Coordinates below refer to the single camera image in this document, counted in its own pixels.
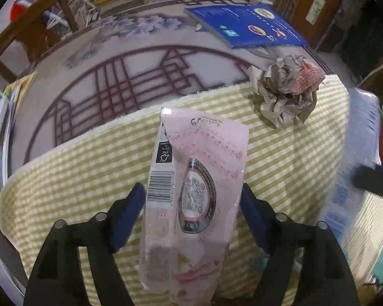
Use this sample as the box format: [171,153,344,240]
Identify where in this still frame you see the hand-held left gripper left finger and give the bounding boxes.
[23,183,147,306]

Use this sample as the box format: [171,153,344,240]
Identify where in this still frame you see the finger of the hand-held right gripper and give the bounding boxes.
[353,164,383,203]

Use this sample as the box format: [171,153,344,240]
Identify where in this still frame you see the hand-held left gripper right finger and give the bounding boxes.
[241,183,361,306]

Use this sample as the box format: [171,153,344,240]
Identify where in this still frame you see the light blue plastic wrapper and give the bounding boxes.
[317,87,383,252]

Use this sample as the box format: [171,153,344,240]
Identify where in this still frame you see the pink plastic wrapper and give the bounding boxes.
[138,107,250,305]

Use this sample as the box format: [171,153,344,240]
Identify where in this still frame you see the newspaper ball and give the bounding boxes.
[247,54,326,129]

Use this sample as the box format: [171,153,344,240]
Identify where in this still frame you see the yellow checked cloth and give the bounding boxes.
[0,75,383,306]

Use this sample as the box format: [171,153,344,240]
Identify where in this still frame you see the patterned table cover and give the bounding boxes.
[11,0,332,166]

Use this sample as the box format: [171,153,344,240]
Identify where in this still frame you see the yellow booklet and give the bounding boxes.
[3,72,38,103]

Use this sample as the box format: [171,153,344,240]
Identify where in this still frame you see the hanging scroll painting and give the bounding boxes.
[306,0,326,24]

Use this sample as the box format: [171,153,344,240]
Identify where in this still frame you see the blue book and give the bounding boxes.
[183,5,308,49]

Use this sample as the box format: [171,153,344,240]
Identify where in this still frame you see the dark wooden chair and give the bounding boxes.
[0,0,80,83]

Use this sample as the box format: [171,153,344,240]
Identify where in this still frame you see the red bag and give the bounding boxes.
[9,0,48,23]

